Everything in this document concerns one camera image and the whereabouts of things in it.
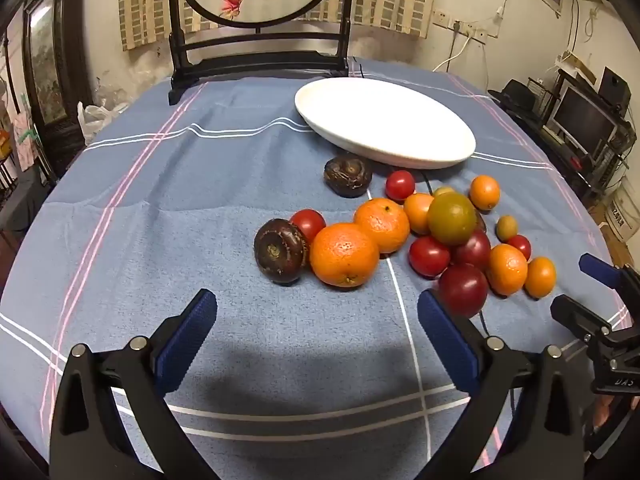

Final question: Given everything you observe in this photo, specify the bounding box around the blue striped tablecloth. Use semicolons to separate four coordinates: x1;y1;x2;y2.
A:
0;55;633;480

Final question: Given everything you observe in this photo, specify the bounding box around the white power cable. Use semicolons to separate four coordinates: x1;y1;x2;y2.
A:
431;34;473;73

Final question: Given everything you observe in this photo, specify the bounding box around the cardboard box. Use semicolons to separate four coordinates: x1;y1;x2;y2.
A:
557;51;598;86

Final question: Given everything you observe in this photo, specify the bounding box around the small orange mandarin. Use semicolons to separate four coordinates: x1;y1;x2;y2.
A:
523;256;557;299
468;174;501;211
403;193;435;236

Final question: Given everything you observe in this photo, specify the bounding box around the white plastic bag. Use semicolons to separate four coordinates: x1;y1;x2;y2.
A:
76;101;131;146

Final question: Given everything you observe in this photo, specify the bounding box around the large orange mandarin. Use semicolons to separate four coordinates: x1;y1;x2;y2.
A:
309;222;381;288

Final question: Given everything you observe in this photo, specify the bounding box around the black metal rack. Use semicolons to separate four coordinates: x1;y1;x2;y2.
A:
525;75;640;196

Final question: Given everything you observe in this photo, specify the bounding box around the black speaker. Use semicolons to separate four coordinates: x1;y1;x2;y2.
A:
598;66;631;106

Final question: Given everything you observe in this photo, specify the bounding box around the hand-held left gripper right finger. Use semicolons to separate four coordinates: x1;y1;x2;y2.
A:
417;289;586;480

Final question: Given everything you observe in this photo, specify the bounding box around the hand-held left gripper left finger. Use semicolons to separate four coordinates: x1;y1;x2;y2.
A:
48;288;218;480

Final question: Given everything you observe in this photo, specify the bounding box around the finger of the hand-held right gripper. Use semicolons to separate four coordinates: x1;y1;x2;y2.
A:
579;254;640;301
550;295;613;343

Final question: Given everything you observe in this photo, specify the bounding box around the round painted table screen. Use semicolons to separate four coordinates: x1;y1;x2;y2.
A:
167;0;358;106

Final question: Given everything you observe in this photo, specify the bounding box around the white bucket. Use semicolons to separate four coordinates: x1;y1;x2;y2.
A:
602;185;640;241

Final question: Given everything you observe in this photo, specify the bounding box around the framed landscape painting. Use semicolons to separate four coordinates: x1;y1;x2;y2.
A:
22;0;71;126

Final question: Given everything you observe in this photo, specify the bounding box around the green-tinged orange mandarin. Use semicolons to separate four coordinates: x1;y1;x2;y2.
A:
427;192;477;247

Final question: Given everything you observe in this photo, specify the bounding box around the small olive-green kumquat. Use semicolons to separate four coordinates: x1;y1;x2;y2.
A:
495;215;519;242

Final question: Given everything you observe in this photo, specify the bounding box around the dark brown water chestnut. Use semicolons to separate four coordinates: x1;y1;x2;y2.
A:
253;218;309;286
323;155;373;198

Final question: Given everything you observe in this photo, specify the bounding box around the computer monitor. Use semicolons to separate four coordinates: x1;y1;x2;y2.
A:
550;82;621;158

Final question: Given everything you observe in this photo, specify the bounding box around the dark red plum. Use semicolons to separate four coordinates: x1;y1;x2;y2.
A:
450;229;492;272
438;263;489;318

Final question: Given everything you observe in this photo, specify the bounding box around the black hat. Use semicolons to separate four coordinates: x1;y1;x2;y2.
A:
487;78;543;116

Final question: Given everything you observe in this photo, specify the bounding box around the white oval plate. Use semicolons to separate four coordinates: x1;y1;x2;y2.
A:
294;77;476;170

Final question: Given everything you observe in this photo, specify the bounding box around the beige checked curtain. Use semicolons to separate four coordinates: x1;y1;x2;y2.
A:
118;0;441;52

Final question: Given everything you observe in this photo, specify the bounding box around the person's right hand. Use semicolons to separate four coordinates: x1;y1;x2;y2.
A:
592;394;621;436

